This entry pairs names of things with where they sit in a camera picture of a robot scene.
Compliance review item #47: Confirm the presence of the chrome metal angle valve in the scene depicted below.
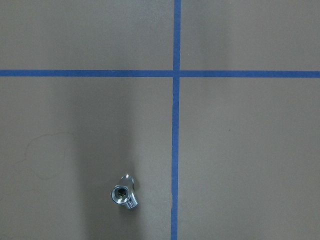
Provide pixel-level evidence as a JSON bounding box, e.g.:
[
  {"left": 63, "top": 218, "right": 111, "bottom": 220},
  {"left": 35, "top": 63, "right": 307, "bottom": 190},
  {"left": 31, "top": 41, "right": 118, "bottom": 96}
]
[{"left": 110, "top": 174, "right": 139, "bottom": 210}]

